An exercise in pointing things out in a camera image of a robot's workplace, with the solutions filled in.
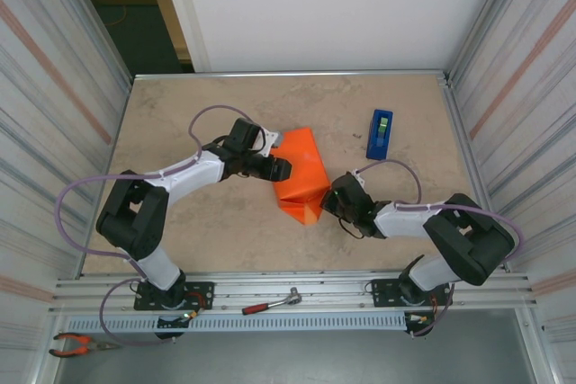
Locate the white door frame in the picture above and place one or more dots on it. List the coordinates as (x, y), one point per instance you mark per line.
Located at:
(184, 11)

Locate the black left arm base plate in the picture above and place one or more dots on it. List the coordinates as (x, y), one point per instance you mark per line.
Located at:
(202, 287)

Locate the blue tape dispenser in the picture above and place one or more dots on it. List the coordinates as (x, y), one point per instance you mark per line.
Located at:
(380, 136)

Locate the thin aluminium table edge rail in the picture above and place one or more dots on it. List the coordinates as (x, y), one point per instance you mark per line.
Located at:
(292, 74)

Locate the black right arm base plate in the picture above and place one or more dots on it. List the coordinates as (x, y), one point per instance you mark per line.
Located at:
(382, 287)

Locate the aluminium side rail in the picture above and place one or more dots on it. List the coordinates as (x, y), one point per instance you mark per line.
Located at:
(461, 132)

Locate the wide aluminium mounting rail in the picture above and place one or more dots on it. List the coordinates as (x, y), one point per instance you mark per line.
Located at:
(252, 285)

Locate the aluminium corner post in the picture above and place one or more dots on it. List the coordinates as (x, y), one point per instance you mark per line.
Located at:
(485, 20)
(95, 20)

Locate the orange wrapping paper sheet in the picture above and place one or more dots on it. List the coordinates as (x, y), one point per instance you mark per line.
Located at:
(301, 177)

